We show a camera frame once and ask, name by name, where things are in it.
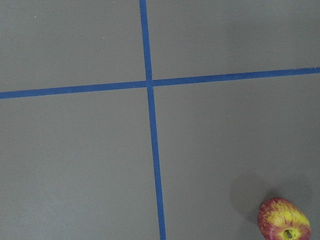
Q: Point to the vertical blue tape strip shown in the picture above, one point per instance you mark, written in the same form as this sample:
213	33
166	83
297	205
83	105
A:
152	119

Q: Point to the horizontal blue tape strip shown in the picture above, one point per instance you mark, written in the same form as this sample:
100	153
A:
156	83

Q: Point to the red yellow apple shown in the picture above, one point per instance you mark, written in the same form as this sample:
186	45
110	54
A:
280	219

